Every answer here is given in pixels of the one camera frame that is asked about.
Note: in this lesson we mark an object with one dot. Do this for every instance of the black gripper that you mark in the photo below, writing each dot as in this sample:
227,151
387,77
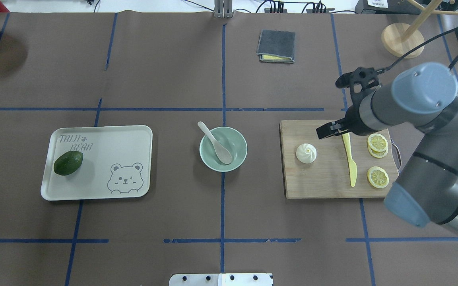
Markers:
355,121

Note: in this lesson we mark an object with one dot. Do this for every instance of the white steamed bun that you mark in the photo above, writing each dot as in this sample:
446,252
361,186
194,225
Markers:
306,153

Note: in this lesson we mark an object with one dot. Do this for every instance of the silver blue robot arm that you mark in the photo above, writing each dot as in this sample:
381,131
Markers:
426,96

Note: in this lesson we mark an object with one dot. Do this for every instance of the light green bowl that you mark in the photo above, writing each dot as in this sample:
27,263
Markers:
229,138

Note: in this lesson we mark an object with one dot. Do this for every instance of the wooden cutting board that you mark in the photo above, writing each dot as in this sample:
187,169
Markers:
328,176

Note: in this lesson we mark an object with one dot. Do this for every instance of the yellow plastic knife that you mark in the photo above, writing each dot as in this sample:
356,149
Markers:
351,163

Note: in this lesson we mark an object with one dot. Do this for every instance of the lemon slice upper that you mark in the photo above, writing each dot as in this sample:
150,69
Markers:
377,142

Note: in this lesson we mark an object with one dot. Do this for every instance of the lemon slice lower stacked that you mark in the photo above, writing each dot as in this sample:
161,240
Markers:
377,154

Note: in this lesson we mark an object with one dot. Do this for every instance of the lemon slice single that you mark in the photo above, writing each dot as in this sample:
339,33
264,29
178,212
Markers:
377,177

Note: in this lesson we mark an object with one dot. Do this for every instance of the wooden mug tree stand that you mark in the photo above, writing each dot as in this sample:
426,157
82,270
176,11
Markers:
400,38

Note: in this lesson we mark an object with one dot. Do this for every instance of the cream bear serving tray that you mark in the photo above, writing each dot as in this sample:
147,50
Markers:
116,163

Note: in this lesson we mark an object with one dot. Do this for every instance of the aluminium frame post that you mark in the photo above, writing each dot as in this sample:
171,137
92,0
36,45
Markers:
223,9

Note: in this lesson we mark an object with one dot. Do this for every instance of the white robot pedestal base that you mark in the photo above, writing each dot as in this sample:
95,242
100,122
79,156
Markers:
222,279

